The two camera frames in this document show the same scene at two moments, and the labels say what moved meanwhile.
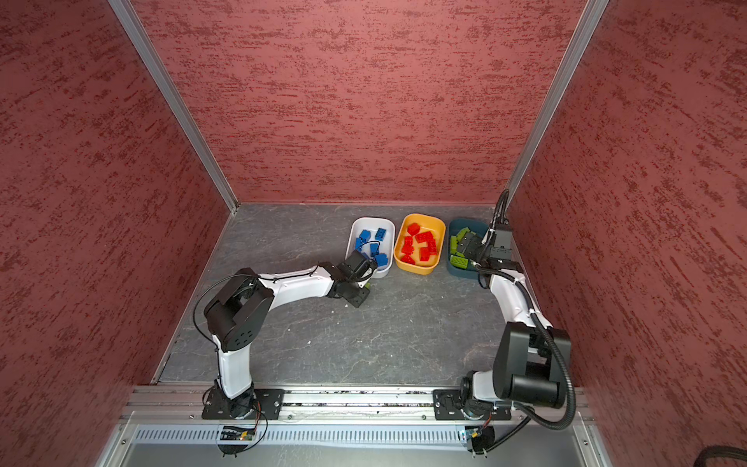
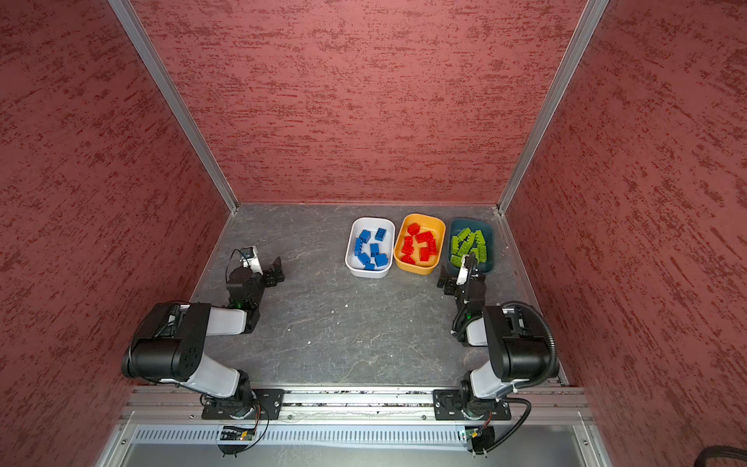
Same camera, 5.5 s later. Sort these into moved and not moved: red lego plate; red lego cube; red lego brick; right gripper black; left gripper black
Moved: right gripper black; left gripper black
Not moved: red lego cube; red lego plate; red lego brick
